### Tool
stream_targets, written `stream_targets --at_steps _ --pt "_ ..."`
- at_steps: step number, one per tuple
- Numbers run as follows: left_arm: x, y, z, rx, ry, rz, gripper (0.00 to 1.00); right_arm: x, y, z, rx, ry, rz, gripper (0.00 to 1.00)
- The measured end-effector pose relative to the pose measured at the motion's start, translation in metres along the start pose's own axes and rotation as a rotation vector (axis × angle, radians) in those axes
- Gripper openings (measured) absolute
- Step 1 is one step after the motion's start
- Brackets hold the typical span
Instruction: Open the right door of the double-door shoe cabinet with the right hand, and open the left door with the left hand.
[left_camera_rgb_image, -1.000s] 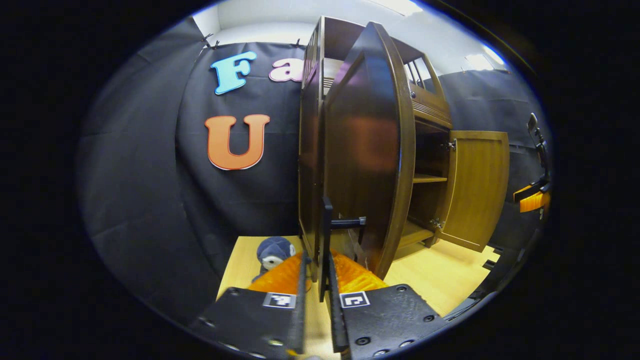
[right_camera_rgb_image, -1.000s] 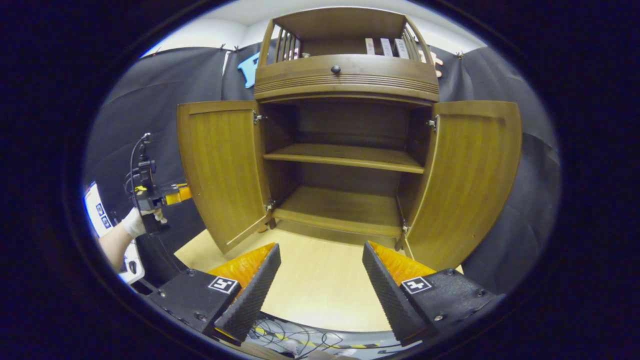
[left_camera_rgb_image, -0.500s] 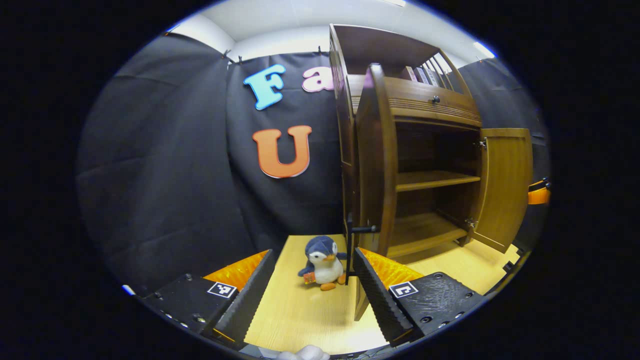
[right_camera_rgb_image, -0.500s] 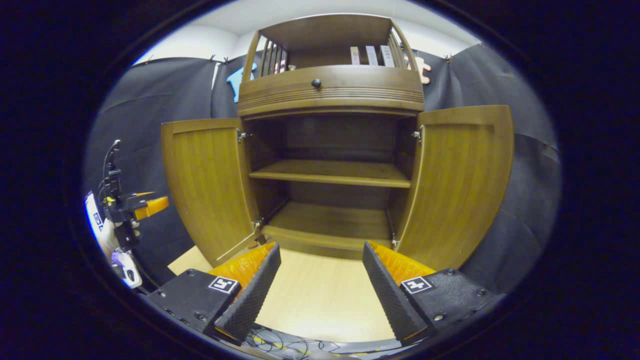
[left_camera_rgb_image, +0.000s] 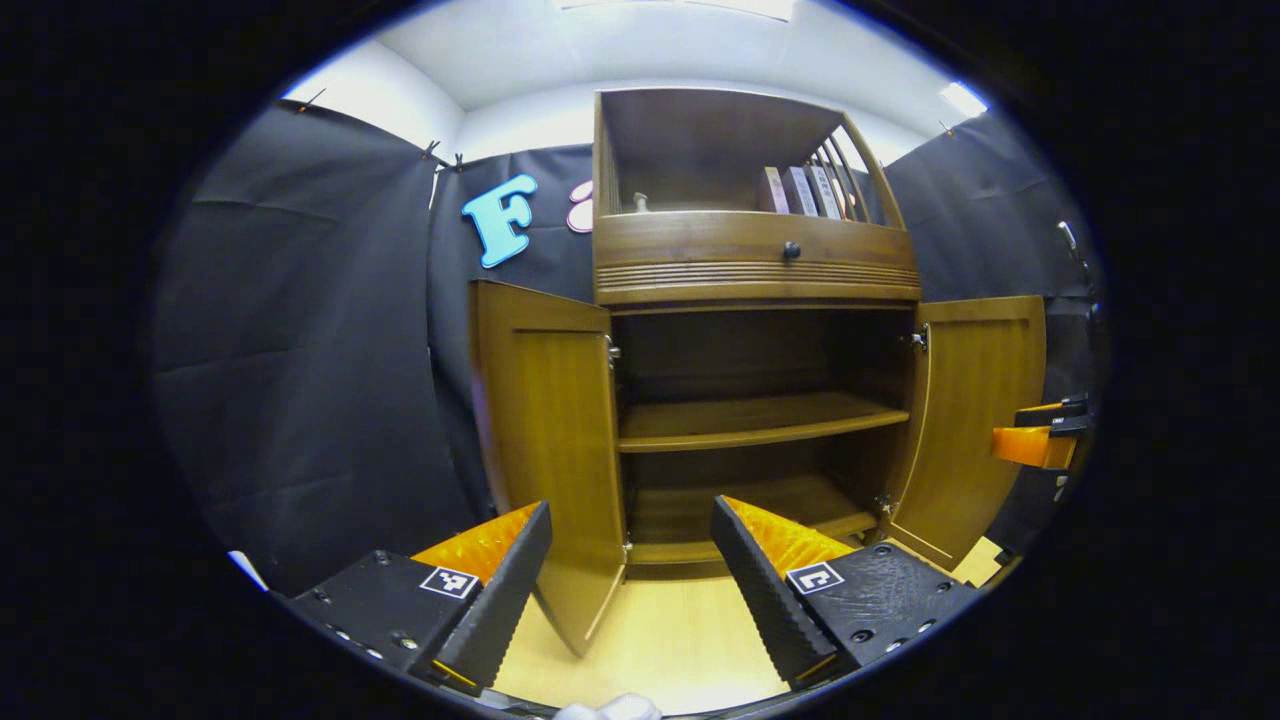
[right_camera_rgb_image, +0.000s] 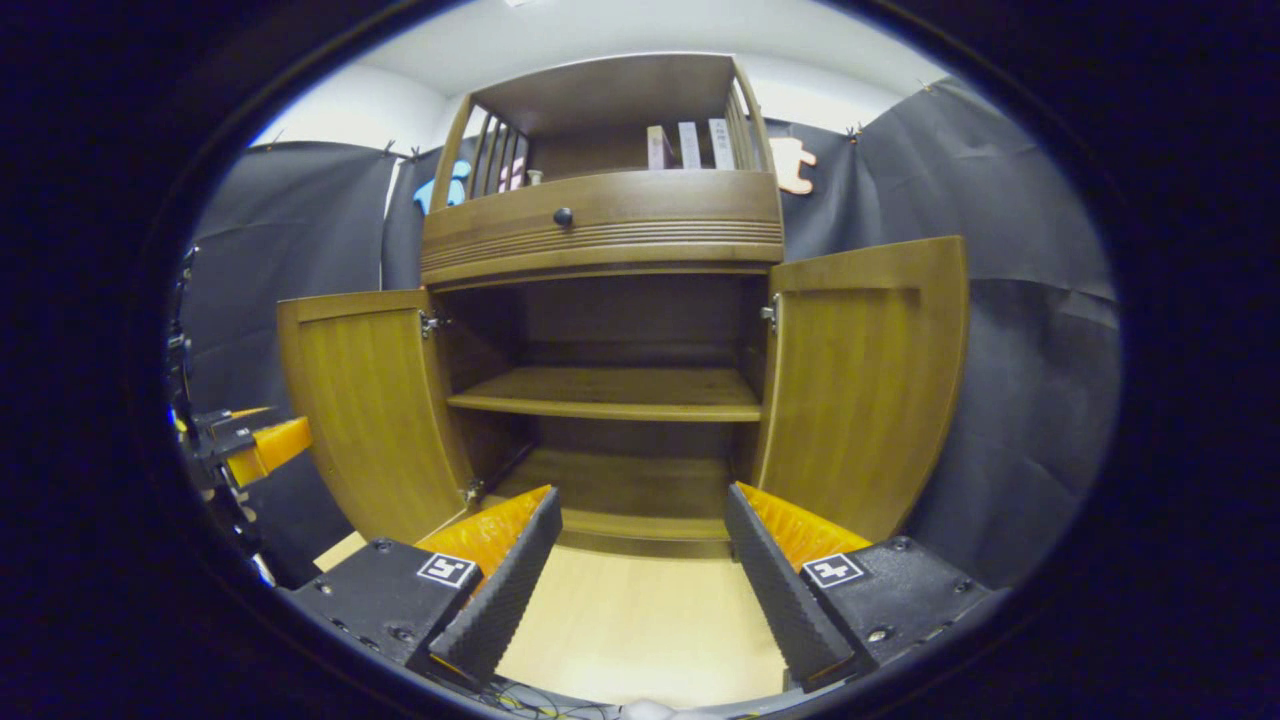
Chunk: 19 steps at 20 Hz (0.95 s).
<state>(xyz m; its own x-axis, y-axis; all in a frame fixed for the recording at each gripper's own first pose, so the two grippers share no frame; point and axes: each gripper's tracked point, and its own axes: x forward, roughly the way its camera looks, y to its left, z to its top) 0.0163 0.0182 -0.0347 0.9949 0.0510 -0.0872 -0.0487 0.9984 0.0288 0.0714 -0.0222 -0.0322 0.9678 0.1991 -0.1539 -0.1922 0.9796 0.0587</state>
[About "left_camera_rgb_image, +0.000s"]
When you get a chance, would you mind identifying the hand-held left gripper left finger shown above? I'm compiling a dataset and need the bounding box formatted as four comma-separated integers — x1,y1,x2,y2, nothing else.
285,500,554,698

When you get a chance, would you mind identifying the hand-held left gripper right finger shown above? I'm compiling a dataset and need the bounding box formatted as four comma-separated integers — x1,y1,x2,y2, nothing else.
710,495,981,693

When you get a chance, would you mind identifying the wooden cabinet door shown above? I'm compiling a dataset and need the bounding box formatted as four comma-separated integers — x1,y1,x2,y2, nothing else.
470,280,629,658
885,295,1048,571

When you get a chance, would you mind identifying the wooden double-door shoe cabinet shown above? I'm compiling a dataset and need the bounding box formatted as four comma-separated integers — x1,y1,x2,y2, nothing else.
470,88,1048,658

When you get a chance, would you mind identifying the wooden cabinet drawer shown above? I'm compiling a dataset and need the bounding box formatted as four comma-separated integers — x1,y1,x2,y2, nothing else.
593,210,921,304

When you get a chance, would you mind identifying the wooden inner shelf board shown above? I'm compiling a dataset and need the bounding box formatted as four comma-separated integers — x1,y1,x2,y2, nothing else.
617,392,911,453

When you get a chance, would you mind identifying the black backdrop cloth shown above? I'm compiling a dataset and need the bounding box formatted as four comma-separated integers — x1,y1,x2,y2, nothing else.
150,100,1106,596

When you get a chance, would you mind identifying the ceiling light panel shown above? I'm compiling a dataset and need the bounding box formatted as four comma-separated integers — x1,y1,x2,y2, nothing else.
555,0,796,21
938,82,989,119

